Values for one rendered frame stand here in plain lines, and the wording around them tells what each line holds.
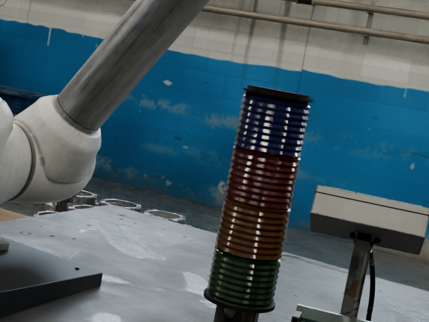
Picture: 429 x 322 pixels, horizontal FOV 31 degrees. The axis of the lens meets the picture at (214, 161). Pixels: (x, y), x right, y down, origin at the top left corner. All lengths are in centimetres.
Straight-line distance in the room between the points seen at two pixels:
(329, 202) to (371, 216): 7
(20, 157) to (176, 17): 37
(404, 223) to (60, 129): 66
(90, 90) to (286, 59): 549
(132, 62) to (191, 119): 579
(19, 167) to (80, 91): 18
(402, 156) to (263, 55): 150
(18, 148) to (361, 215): 62
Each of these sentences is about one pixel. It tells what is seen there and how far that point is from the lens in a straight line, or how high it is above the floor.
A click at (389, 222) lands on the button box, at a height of 105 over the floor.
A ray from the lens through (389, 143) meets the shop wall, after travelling 661.
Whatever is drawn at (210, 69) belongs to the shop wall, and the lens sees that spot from 714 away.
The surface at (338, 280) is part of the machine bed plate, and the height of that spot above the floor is 80.
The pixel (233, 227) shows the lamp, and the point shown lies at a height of 110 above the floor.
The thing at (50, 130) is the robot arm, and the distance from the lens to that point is 147.
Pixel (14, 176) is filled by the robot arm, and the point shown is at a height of 98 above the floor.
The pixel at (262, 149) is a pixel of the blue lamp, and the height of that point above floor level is 117.
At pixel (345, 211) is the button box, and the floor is 105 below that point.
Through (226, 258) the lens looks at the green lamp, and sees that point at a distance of 67.
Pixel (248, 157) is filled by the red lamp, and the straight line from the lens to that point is 65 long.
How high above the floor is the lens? 122
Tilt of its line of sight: 7 degrees down
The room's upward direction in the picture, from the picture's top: 10 degrees clockwise
